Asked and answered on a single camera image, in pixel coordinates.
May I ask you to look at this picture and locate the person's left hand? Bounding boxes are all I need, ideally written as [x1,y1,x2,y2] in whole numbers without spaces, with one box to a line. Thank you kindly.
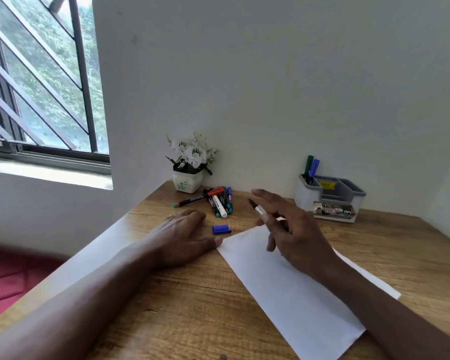
[149,208,224,269]

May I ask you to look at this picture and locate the person's right hand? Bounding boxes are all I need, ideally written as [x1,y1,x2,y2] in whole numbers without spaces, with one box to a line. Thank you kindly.
[248,188,342,282]

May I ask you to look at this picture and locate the pile of colored markers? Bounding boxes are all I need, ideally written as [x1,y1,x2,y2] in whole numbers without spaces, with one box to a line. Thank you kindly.
[172,186,234,219]

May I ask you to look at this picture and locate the thick blue marker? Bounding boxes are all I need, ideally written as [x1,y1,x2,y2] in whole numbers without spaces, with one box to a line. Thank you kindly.
[248,198,267,218]

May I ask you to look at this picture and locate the white paper sheet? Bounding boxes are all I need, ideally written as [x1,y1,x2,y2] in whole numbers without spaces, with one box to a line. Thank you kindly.
[216,219,402,360]

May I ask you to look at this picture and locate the thin blue-capped pen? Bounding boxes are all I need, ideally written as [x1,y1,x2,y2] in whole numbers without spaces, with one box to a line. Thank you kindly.
[308,158,321,184]

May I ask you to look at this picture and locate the thin green-capped marker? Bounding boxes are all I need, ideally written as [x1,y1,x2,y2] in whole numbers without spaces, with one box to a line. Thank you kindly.
[303,154,315,184]

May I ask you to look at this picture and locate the person's left forearm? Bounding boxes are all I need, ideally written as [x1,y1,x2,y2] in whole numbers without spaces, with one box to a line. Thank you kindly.
[0,239,162,360]

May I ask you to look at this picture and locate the person's right forearm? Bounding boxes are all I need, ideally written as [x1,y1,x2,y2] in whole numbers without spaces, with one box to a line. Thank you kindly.
[320,254,450,360]

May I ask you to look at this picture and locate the gray desk organizer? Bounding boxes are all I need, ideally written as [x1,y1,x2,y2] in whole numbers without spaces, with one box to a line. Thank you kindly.
[294,173,367,225]

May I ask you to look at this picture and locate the potted white artificial flowers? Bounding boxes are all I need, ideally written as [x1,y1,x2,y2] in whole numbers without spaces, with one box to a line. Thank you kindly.
[165,132,220,195]

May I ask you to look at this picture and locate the red quilted mattress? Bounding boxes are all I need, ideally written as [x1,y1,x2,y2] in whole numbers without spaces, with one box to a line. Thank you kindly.
[0,243,67,327]

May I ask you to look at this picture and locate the barred window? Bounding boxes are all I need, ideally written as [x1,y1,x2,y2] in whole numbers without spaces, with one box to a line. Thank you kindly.
[0,0,112,173]

